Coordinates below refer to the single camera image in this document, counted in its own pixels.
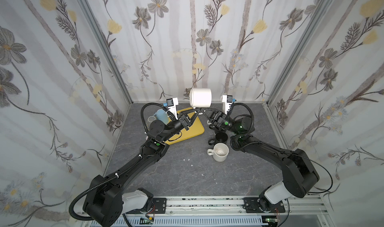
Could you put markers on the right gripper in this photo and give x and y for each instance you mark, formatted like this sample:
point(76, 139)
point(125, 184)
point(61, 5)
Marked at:
point(216, 117)

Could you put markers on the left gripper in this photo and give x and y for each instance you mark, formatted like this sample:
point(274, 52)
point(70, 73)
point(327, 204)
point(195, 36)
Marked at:
point(183, 122)

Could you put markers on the yellow tray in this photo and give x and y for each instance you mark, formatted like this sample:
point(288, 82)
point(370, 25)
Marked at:
point(195, 130)

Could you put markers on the white mug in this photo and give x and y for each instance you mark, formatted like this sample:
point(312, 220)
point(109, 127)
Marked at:
point(200, 97)

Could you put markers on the black mug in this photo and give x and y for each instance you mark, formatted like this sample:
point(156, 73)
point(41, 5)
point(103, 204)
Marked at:
point(220, 137)

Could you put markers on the light blue mug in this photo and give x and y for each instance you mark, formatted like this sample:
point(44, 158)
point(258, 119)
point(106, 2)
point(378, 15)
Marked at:
point(162, 115)

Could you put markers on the beige mug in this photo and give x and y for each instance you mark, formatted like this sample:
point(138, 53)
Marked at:
point(219, 152)

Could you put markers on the grey mug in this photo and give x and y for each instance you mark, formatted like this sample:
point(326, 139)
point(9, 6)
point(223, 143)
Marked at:
point(151, 119)

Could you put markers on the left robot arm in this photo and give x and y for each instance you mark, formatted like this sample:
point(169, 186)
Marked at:
point(103, 200)

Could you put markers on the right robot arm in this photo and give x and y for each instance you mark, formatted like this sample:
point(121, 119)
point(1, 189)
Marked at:
point(298, 171)

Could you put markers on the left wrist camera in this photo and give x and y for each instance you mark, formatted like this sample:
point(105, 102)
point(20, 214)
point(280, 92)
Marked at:
point(171, 104)

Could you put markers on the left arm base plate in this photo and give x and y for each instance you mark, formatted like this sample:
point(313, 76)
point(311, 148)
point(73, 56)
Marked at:
point(156, 206)

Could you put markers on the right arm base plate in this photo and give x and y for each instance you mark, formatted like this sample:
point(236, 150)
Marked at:
point(262, 205)

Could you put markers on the white slotted cable duct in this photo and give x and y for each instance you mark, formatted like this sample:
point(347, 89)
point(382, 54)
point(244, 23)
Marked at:
point(198, 221)

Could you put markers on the aluminium mounting rail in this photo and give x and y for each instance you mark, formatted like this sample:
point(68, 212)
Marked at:
point(222, 205)

